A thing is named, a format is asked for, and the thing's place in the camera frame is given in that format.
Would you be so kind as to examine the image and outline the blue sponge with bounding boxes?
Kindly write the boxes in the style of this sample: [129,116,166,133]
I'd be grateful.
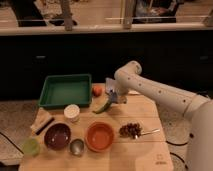
[109,90,117,103]

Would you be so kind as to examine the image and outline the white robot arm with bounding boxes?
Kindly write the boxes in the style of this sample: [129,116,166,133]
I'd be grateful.
[114,61,213,171]

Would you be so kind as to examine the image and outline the green plastic tray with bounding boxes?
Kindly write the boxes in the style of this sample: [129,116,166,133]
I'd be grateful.
[39,74,92,109]

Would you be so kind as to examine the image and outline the green pea pod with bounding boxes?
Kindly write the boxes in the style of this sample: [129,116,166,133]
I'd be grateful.
[93,100,112,114]

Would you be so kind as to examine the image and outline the orange fruit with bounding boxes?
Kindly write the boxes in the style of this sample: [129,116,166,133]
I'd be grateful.
[92,85,102,97]

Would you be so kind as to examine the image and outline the dark grape bunch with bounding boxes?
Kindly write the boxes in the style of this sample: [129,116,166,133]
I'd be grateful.
[119,123,142,139]

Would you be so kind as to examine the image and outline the orange bowl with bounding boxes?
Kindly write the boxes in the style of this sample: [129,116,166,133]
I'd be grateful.
[85,122,114,153]

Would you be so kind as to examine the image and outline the metal spoon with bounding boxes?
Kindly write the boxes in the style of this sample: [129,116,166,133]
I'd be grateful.
[134,129,160,139]

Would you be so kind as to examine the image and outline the white lidded jar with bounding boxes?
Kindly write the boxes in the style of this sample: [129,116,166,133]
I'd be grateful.
[64,104,80,122]

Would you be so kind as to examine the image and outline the small metal cup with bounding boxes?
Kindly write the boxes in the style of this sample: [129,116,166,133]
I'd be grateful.
[70,139,84,156]

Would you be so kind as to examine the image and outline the dark purple bowl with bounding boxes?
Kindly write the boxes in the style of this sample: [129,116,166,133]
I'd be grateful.
[44,123,71,150]

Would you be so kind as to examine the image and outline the wooden brush black bristles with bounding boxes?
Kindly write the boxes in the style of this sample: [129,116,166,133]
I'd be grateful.
[30,112,54,135]

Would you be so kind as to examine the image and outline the green plastic cup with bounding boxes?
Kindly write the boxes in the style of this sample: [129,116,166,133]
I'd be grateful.
[22,138,40,156]

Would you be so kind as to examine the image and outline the grey spatula white handle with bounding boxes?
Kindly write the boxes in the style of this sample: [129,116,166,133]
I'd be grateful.
[105,78,116,95]

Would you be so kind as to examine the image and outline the black cable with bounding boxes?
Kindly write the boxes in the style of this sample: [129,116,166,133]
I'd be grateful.
[165,139,186,148]

